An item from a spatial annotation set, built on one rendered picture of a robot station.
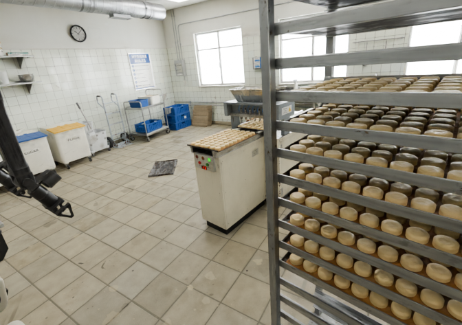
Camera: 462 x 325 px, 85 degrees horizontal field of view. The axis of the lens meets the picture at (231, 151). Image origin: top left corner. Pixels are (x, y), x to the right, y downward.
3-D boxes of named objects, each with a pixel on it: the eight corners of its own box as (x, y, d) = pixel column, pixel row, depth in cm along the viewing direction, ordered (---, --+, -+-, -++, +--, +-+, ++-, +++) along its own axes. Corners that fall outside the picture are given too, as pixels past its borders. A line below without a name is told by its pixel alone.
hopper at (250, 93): (245, 97, 303) (244, 86, 298) (287, 99, 267) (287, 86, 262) (229, 102, 282) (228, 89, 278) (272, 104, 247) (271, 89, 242)
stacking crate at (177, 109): (178, 110, 719) (177, 104, 712) (189, 110, 700) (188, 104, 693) (163, 115, 671) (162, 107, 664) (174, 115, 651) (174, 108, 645)
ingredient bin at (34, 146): (25, 187, 399) (6, 141, 373) (9, 179, 433) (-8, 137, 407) (61, 173, 441) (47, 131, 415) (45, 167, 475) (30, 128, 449)
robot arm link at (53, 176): (11, 179, 104) (20, 183, 100) (36, 159, 111) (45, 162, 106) (34, 196, 112) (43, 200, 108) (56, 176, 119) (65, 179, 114)
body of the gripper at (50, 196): (56, 196, 120) (44, 186, 115) (66, 201, 114) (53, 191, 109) (44, 207, 116) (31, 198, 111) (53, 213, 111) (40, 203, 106)
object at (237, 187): (243, 196, 315) (238, 127, 284) (266, 205, 293) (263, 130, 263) (203, 225, 266) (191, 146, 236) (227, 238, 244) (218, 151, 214)
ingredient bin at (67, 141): (67, 171, 450) (53, 130, 424) (51, 165, 485) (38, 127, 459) (95, 160, 491) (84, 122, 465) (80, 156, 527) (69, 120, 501)
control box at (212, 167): (198, 165, 239) (196, 152, 235) (216, 170, 224) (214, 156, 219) (195, 167, 237) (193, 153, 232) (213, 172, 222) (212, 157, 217)
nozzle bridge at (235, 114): (243, 124, 321) (240, 97, 309) (294, 130, 275) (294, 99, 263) (225, 130, 298) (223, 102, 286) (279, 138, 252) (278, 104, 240)
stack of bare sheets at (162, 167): (155, 163, 452) (155, 161, 451) (177, 160, 455) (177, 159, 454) (148, 177, 396) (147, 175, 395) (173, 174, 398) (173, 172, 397)
